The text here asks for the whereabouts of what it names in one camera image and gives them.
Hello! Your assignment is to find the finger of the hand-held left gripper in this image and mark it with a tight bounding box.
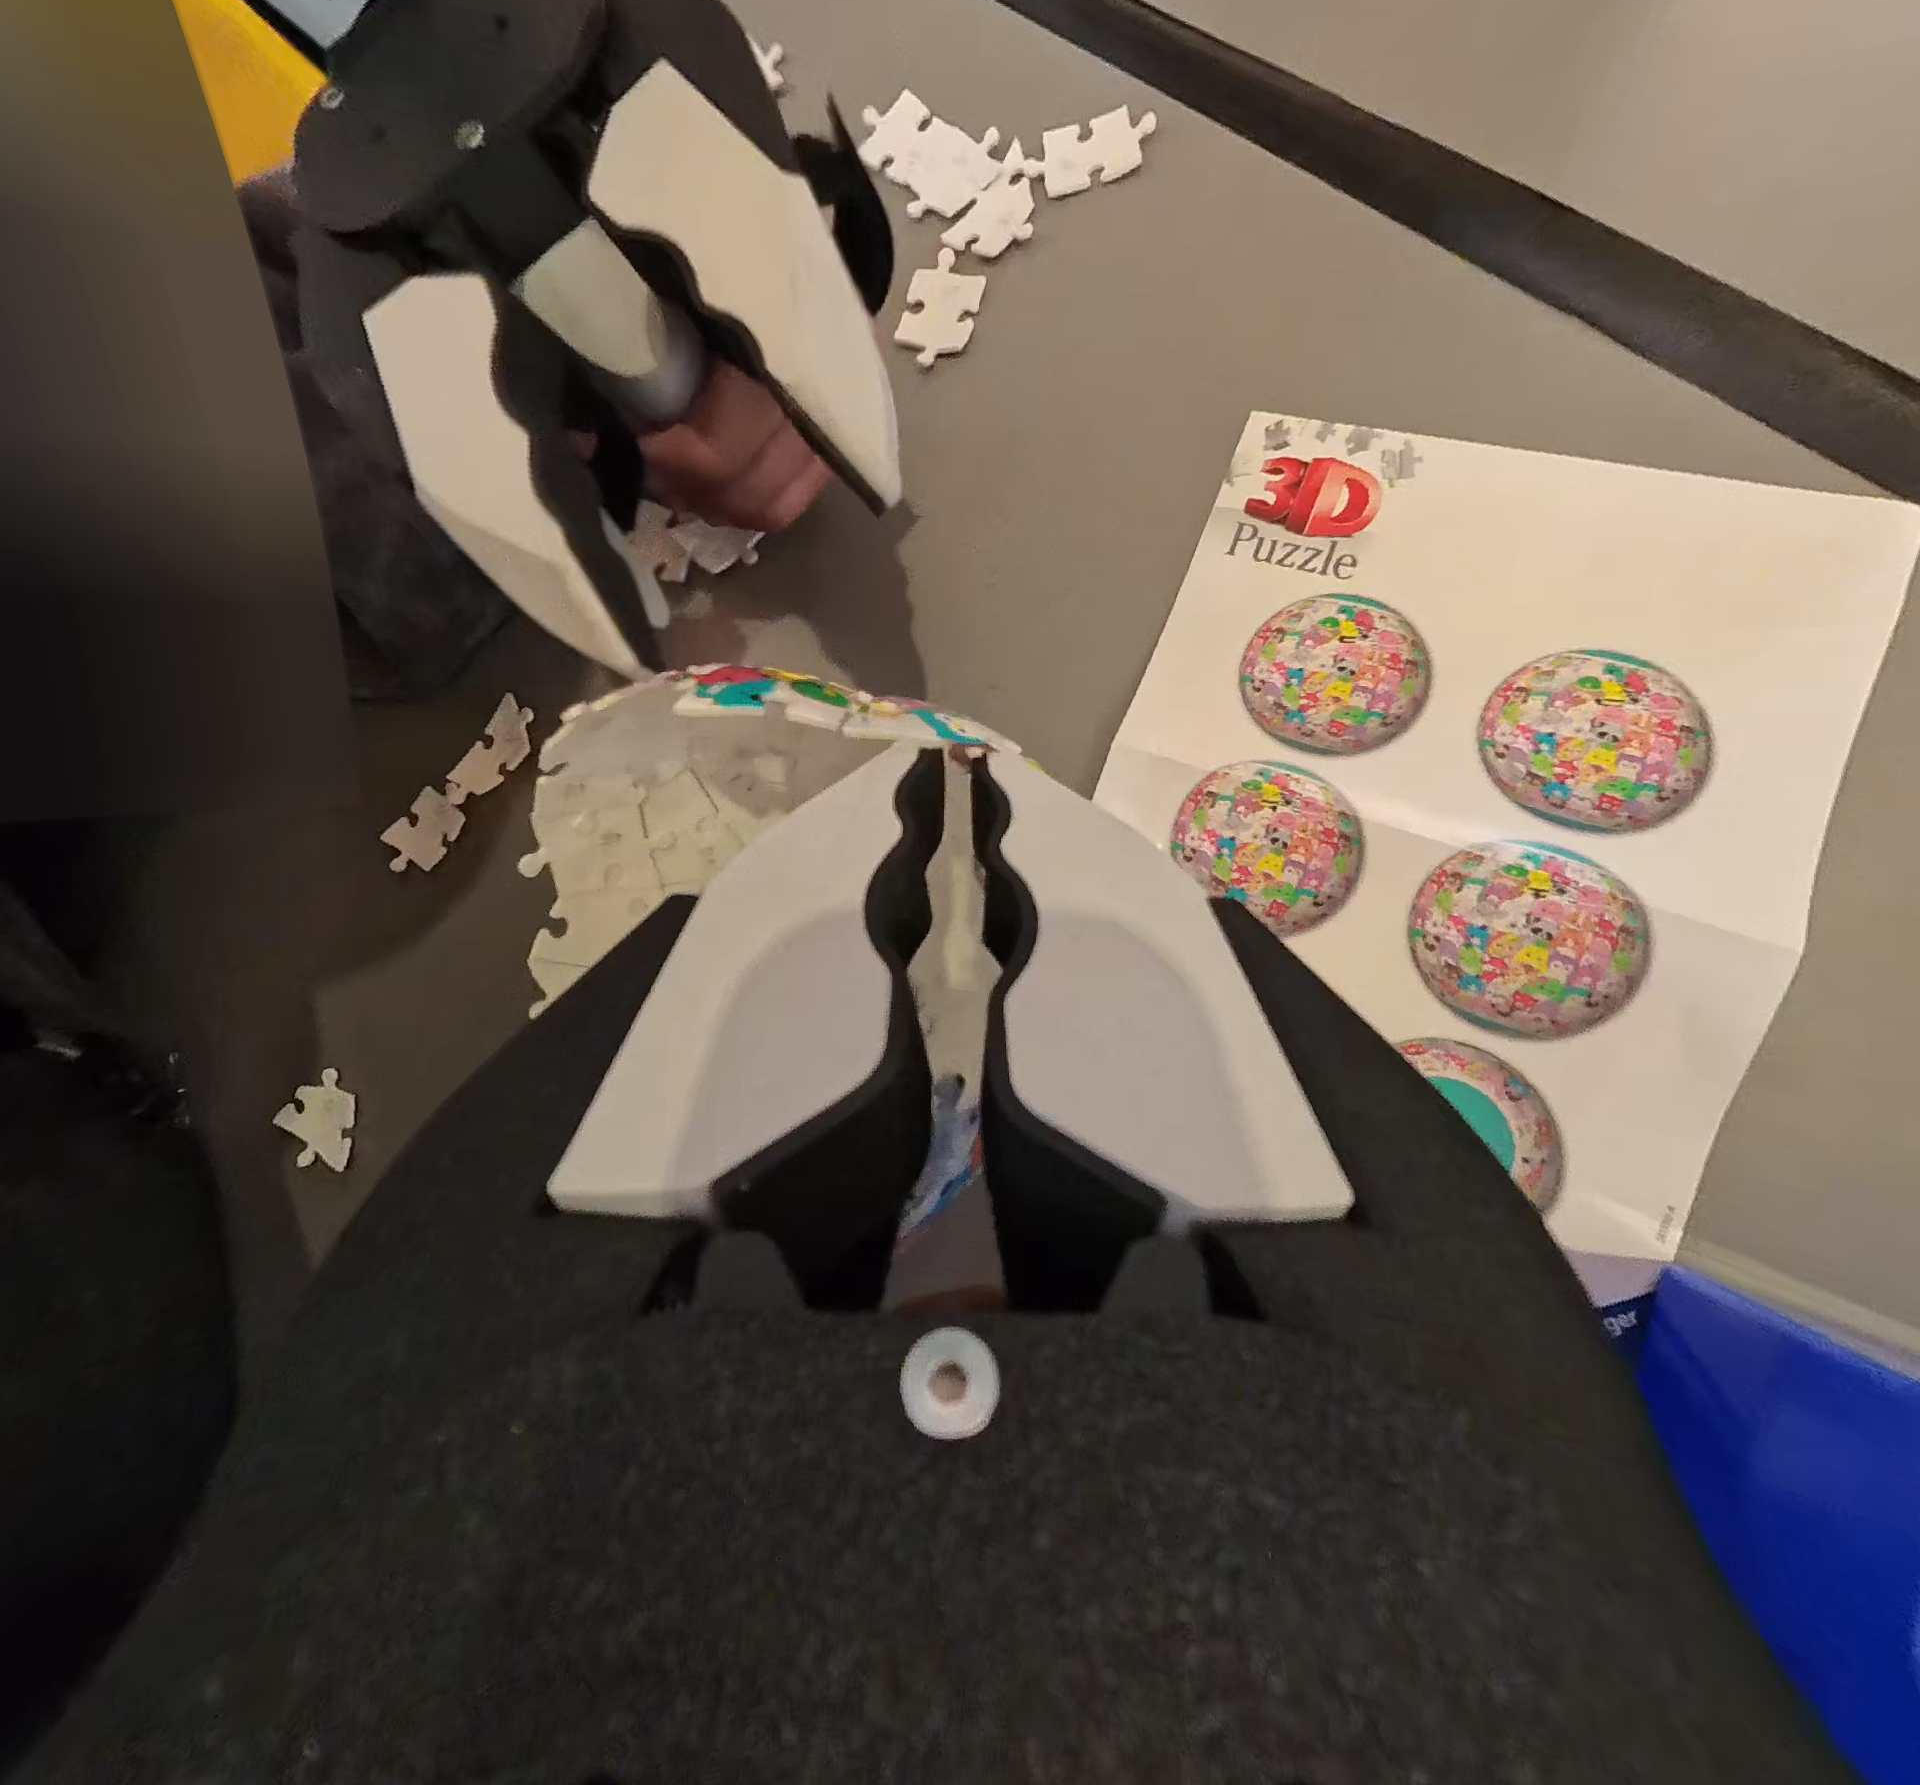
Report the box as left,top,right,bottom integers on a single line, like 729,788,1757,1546
582,57,907,517
360,274,672,685

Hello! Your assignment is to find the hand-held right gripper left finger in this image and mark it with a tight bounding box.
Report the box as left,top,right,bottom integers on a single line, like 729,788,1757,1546
546,746,940,1317

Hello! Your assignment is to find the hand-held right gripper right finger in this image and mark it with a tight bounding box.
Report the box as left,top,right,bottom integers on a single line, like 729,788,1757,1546
966,750,1359,1317

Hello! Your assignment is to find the partly built puzzle ball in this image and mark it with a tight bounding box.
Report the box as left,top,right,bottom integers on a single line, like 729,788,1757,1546
515,660,1053,1022

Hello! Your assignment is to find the person's left forearm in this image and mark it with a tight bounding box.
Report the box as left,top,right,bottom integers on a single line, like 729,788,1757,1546
240,172,603,702

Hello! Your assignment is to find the cluster of loose puzzle pieces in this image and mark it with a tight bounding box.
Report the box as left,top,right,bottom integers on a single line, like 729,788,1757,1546
751,37,1160,372

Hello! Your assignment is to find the joined white puzzle strip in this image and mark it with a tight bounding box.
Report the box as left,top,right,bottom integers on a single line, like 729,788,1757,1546
379,692,536,873

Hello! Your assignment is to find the puzzle instruction sheet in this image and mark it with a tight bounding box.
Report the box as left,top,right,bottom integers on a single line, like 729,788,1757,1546
1092,409,1920,1263

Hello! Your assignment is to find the person's left hand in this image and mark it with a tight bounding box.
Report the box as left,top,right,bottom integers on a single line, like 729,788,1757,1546
577,365,837,535

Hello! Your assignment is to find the yellow object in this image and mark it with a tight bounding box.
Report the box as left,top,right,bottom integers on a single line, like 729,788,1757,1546
141,0,324,188

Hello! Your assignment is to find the blue plastic bin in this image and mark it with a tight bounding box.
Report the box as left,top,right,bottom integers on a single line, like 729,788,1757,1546
1635,1267,1920,1785

